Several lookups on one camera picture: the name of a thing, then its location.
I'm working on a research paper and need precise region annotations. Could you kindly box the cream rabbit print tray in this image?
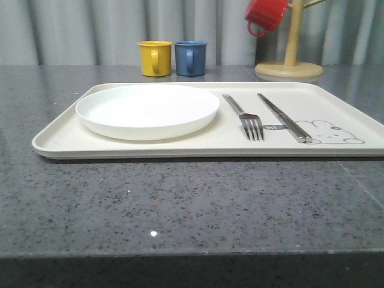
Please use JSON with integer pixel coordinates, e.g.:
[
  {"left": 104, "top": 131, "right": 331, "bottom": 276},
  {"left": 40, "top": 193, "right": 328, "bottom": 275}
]
[{"left": 32, "top": 82, "right": 383, "bottom": 159}]

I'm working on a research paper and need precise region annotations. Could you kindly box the red mug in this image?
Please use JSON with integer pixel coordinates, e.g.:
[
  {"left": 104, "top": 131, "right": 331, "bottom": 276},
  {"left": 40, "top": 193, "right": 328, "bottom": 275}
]
[{"left": 244, "top": 0, "right": 289, "bottom": 37}]

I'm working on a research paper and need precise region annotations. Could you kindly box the white round plate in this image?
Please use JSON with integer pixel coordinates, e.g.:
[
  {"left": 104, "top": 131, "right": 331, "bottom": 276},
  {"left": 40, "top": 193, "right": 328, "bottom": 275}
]
[{"left": 75, "top": 84, "right": 220, "bottom": 140}]

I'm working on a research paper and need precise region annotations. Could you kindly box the yellow mug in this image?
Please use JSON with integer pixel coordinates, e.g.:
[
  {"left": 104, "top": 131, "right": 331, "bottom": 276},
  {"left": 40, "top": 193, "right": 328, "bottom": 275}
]
[{"left": 138, "top": 41, "right": 173, "bottom": 77}]

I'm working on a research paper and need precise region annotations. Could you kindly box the grey curtain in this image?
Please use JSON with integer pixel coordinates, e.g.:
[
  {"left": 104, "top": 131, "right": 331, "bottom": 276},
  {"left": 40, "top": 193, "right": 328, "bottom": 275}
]
[{"left": 1, "top": 1, "right": 383, "bottom": 65}]

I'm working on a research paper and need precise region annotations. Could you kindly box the wooden mug tree stand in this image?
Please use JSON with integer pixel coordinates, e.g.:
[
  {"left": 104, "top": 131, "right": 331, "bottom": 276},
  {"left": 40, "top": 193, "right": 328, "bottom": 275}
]
[{"left": 255, "top": 0, "right": 324, "bottom": 78}]

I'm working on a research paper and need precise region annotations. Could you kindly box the silver fork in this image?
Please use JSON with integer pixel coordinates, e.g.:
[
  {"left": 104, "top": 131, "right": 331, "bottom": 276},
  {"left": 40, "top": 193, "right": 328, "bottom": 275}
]
[{"left": 223, "top": 94, "right": 265, "bottom": 142}]

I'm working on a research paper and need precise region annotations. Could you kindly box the blue mug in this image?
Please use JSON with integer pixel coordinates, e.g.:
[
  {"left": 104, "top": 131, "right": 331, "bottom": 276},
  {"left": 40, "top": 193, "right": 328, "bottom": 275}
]
[{"left": 174, "top": 40, "right": 207, "bottom": 77}]

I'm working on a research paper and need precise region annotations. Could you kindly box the silver chopstick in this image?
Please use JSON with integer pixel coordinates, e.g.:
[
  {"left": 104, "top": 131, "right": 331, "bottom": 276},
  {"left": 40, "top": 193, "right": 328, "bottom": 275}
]
[
  {"left": 256, "top": 93, "right": 307, "bottom": 143},
  {"left": 259, "top": 92, "right": 313, "bottom": 143}
]

